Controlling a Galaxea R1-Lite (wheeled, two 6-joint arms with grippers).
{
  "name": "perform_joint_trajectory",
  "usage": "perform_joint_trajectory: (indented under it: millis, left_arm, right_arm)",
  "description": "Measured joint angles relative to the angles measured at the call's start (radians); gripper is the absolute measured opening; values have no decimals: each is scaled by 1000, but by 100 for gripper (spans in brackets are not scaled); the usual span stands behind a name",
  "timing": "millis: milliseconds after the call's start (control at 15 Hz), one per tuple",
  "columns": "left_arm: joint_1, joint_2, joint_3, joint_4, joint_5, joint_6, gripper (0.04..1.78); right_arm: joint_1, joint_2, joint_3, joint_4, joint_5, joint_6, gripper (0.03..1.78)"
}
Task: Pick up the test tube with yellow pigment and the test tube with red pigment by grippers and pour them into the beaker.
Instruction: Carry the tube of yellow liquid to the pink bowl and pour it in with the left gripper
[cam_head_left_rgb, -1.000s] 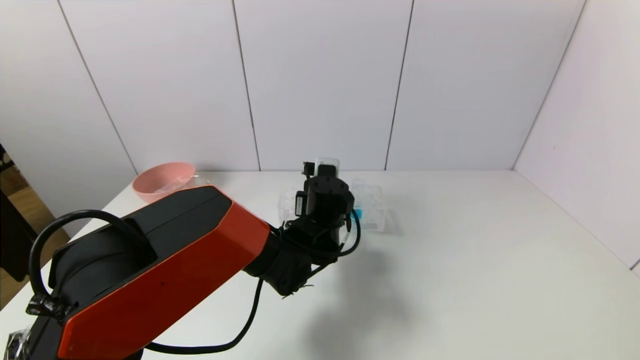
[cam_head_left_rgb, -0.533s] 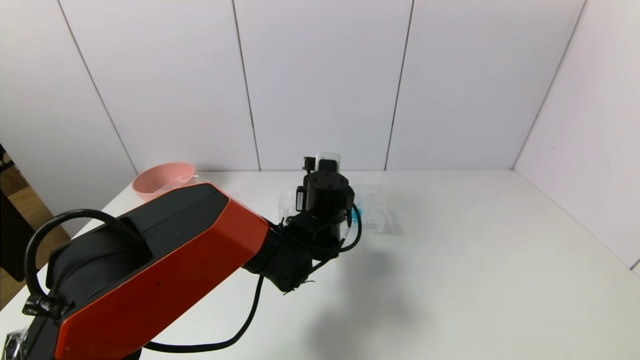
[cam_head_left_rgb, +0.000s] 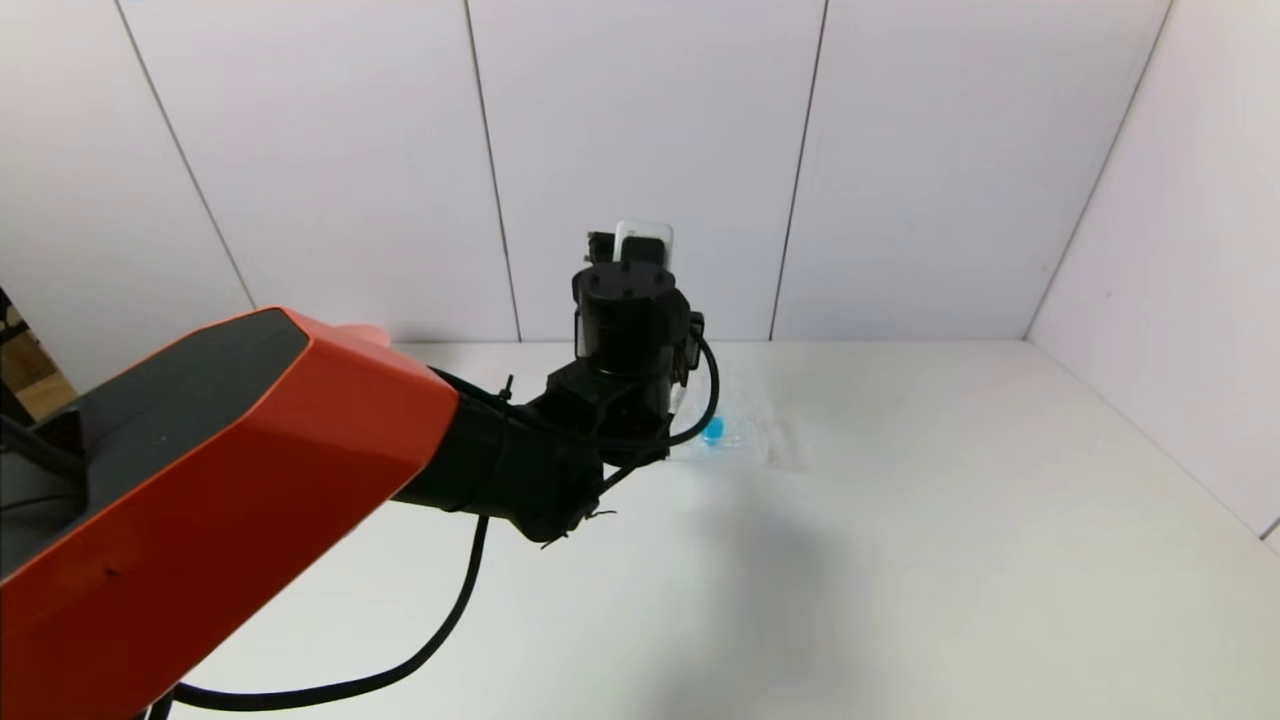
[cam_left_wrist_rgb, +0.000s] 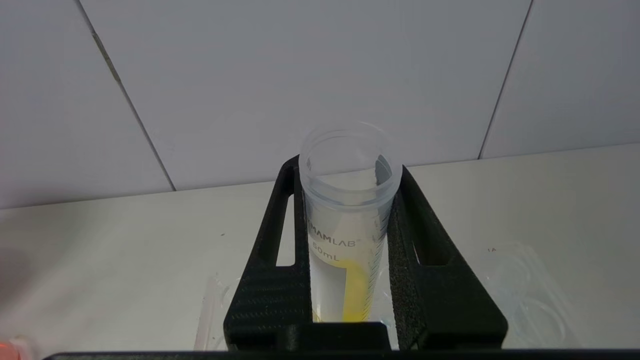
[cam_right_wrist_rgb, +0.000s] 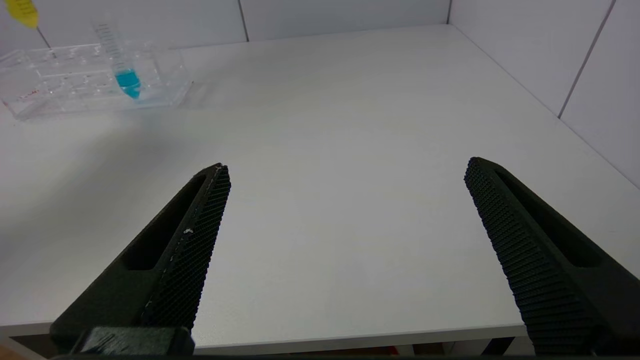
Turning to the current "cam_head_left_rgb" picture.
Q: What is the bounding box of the test tube with blue pigment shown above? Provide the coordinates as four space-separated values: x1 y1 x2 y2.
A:
698 352 731 447

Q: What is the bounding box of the clear acrylic test tube rack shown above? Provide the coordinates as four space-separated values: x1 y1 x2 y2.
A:
668 368 776 467

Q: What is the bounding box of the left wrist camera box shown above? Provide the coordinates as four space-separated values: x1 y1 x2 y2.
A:
612 220 675 269

